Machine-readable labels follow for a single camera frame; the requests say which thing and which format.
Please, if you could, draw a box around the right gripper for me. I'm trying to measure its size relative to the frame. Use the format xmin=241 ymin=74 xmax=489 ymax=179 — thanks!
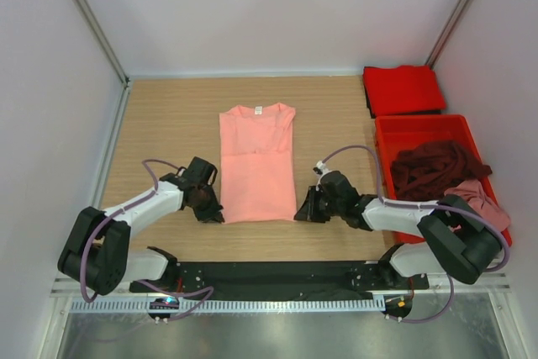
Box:
xmin=296 ymin=186 xmax=344 ymax=223

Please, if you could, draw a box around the salmon pink t shirt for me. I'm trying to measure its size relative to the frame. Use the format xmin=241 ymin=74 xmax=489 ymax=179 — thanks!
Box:
xmin=219 ymin=103 xmax=296 ymax=224

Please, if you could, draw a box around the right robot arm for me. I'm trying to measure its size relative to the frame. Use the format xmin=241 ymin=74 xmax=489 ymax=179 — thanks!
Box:
xmin=294 ymin=171 xmax=509 ymax=288

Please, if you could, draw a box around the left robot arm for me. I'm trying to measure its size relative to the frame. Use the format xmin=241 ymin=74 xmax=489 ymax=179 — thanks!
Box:
xmin=57 ymin=157 xmax=224 ymax=303

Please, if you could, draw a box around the dark maroon t shirt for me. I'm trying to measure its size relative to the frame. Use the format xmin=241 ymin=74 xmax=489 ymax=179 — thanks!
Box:
xmin=390 ymin=140 xmax=493 ymax=202

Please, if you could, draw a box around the folded red t shirt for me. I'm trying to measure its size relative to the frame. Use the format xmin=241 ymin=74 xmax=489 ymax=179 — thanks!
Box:
xmin=362 ymin=66 xmax=446 ymax=118

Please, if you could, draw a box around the dusty pink t shirt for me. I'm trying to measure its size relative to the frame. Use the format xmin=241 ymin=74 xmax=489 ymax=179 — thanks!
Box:
xmin=444 ymin=179 xmax=512 ymax=232

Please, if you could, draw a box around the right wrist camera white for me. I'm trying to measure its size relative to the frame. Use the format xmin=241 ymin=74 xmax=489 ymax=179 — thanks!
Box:
xmin=313 ymin=161 xmax=330 ymax=176

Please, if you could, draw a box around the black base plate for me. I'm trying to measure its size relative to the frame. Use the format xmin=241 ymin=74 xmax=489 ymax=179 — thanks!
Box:
xmin=128 ymin=261 xmax=430 ymax=302

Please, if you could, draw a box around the slotted cable duct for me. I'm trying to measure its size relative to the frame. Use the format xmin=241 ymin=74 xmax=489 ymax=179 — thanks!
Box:
xmin=70 ymin=295 xmax=386 ymax=315

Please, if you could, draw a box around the aluminium frame rail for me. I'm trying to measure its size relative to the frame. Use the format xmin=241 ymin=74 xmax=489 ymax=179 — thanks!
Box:
xmin=50 ymin=261 xmax=512 ymax=298

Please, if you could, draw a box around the left corner aluminium post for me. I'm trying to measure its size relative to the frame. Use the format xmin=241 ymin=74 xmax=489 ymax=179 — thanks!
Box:
xmin=73 ymin=0 xmax=129 ymax=87

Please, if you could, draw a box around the corner aluminium post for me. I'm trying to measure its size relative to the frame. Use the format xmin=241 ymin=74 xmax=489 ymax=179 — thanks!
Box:
xmin=425 ymin=0 xmax=473 ymax=69
xmin=73 ymin=0 xmax=129 ymax=87

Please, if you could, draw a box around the right corner aluminium post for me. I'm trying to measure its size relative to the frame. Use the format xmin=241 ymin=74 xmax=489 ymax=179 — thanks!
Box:
xmin=425 ymin=0 xmax=473 ymax=69

